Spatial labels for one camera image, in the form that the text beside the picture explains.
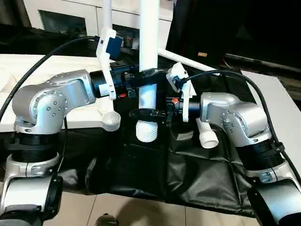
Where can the white plastic table leg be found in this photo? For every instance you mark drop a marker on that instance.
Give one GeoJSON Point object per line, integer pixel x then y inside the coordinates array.
{"type": "Point", "coordinates": [106, 16]}
{"type": "Point", "coordinates": [188, 61]}
{"type": "Point", "coordinates": [208, 137]}
{"type": "Point", "coordinates": [149, 33]}

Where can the white plastic table top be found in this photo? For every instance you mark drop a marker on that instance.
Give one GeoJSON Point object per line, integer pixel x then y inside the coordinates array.
{"type": "Point", "coordinates": [47, 89]}

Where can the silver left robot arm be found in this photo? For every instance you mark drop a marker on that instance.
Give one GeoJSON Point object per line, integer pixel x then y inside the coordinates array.
{"type": "Point", "coordinates": [42, 108]}

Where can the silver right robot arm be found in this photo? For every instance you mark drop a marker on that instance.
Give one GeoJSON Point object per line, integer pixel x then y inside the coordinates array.
{"type": "Point", "coordinates": [240, 122]}

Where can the black mat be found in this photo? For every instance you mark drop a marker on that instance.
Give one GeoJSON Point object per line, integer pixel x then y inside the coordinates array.
{"type": "Point", "coordinates": [141, 169]}

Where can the small yellow label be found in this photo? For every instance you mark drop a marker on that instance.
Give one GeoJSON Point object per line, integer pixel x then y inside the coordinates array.
{"type": "Point", "coordinates": [202, 54]}

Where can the white sideboard with glass doors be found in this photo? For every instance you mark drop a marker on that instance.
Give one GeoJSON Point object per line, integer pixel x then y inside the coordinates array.
{"type": "Point", "coordinates": [70, 14]}

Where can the black cabinet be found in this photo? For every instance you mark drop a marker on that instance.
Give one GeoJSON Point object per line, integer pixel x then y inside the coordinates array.
{"type": "Point", "coordinates": [244, 23]}

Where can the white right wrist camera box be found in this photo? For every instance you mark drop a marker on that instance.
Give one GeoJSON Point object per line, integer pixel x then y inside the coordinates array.
{"type": "Point", "coordinates": [186, 89]}

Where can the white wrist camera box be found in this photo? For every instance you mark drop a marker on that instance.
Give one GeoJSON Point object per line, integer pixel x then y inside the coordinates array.
{"type": "Point", "coordinates": [186, 89]}
{"type": "Point", "coordinates": [110, 52]}

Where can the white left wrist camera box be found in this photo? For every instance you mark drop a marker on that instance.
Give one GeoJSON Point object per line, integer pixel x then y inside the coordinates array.
{"type": "Point", "coordinates": [110, 52]}

